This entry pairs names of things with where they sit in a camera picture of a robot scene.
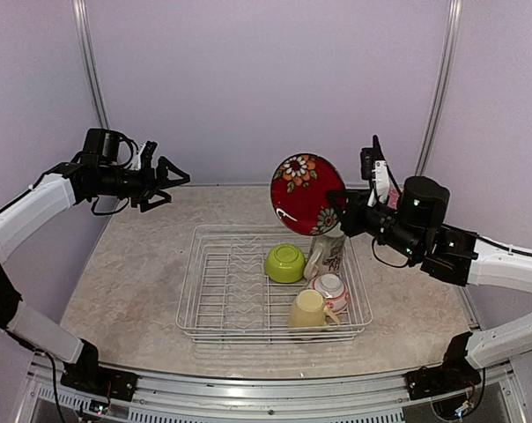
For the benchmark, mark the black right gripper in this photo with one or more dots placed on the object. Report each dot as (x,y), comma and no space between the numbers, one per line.
(350,216)

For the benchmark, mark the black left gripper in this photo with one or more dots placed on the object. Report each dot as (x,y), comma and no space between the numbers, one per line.
(148,183)

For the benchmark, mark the dark brown small dish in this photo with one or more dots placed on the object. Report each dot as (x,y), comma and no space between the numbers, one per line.
(299,194)

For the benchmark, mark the tall white patterned mug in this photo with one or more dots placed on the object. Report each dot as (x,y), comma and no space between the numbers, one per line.
(325,256)

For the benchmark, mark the lime green bowl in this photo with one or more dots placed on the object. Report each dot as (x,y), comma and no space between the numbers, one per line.
(285,264)

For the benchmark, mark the white red patterned bowl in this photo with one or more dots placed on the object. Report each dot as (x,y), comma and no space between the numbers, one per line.
(333,289)

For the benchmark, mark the pale yellow mug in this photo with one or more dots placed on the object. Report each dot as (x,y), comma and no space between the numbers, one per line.
(309,310)

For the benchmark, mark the maroon scalloped plate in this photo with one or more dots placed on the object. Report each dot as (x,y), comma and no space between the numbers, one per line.
(393,198)

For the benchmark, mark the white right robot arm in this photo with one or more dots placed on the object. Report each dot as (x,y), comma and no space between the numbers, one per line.
(416,229)

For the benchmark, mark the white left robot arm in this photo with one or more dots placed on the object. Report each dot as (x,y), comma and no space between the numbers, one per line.
(109,165)

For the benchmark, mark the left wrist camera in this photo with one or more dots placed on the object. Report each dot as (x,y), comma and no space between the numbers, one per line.
(144,155)

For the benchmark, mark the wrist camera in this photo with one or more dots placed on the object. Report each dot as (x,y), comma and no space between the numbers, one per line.
(144,155)
(374,169)

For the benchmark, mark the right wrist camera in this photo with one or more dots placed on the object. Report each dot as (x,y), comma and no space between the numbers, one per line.
(374,169)

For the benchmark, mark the white wire dish rack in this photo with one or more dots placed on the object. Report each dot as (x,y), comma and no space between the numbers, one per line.
(226,296)

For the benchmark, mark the right aluminium corner post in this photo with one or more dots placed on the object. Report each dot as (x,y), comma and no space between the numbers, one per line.
(440,91)

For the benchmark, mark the aluminium corner post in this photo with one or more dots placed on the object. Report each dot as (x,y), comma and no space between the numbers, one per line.
(81,18)
(440,91)

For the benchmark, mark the left aluminium corner post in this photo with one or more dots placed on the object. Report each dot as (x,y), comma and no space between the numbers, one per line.
(81,18)

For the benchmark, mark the aluminium front rail frame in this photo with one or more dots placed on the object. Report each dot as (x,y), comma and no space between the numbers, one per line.
(168,397)

